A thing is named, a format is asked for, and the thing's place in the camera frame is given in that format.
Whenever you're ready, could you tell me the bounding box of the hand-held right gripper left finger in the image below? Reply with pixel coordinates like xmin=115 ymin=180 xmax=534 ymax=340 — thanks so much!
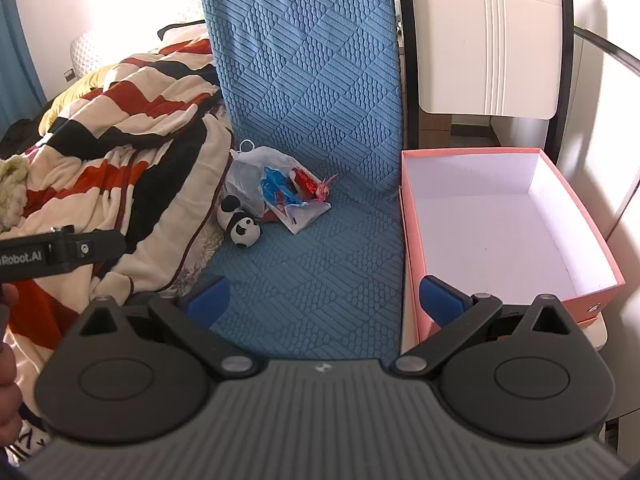
xmin=77 ymin=275 xmax=261 ymax=380

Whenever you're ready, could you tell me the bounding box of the beige fluffy cloth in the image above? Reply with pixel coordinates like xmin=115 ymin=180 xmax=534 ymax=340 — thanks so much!
xmin=0 ymin=154 xmax=32 ymax=234

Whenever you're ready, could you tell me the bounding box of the yellow pillow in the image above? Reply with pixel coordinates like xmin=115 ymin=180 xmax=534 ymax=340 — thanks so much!
xmin=39 ymin=62 xmax=132 ymax=132

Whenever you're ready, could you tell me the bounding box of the panda plush toy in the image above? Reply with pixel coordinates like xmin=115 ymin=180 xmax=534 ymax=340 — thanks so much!
xmin=216 ymin=194 xmax=264 ymax=250

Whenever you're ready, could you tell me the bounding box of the person's left hand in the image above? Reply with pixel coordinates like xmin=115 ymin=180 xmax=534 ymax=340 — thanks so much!
xmin=0 ymin=282 xmax=23 ymax=450

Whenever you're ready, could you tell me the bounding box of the blue curtain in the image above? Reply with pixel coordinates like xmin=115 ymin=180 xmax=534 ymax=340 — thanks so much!
xmin=0 ymin=0 xmax=49 ymax=134

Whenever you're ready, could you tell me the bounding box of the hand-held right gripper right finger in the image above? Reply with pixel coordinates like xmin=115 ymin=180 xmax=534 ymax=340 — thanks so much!
xmin=390 ymin=275 xmax=583 ymax=378

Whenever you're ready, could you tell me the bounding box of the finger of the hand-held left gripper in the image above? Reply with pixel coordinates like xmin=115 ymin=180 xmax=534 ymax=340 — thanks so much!
xmin=50 ymin=226 xmax=127 ymax=278

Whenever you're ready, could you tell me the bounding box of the white folding chair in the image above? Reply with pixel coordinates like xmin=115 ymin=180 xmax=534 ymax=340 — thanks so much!
xmin=392 ymin=0 xmax=611 ymax=361

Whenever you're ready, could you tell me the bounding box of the small pink yellow toy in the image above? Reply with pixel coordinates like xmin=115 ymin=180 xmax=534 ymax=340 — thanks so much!
xmin=312 ymin=173 xmax=340 ymax=204

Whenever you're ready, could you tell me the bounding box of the dark cloth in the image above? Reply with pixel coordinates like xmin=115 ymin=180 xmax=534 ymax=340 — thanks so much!
xmin=0 ymin=119 xmax=42 ymax=157

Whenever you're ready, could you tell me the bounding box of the pink cardboard box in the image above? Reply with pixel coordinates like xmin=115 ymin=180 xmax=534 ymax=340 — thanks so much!
xmin=399 ymin=147 xmax=626 ymax=344

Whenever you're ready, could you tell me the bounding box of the red snack packet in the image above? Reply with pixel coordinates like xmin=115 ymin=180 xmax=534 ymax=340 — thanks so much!
xmin=287 ymin=167 xmax=321 ymax=199

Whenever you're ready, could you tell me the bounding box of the white quilted headboard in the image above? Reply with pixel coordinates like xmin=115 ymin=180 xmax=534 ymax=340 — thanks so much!
xmin=69 ymin=24 xmax=117 ymax=77

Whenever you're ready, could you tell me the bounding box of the blue snack packet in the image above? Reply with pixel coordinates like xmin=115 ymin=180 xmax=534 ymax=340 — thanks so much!
xmin=258 ymin=165 xmax=307 ymax=211

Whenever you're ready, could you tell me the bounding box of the blue face mask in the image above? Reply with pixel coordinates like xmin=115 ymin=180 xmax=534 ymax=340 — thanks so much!
xmin=223 ymin=139 xmax=269 ymax=217

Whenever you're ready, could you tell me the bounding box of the blue textured chair cushion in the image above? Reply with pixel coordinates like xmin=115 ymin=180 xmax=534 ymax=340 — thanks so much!
xmin=200 ymin=0 xmax=408 ymax=361

